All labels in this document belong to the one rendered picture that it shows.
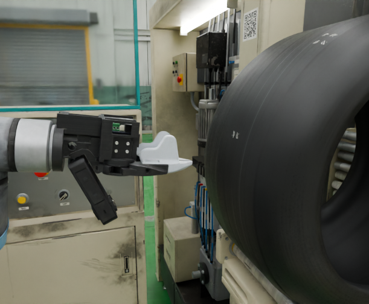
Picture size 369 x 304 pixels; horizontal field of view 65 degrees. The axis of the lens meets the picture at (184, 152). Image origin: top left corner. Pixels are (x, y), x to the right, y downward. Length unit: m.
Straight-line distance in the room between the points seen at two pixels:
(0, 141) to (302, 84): 0.42
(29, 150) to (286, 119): 0.35
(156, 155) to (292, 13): 0.58
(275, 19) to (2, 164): 0.70
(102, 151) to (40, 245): 0.76
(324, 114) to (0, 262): 1.06
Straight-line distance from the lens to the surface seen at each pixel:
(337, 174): 1.20
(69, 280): 1.21
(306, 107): 0.45
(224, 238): 0.85
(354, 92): 0.48
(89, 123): 0.43
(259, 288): 0.80
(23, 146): 0.43
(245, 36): 0.90
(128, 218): 1.11
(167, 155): 0.45
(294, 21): 0.89
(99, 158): 0.43
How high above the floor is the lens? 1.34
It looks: 12 degrees down
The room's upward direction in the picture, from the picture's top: straight up
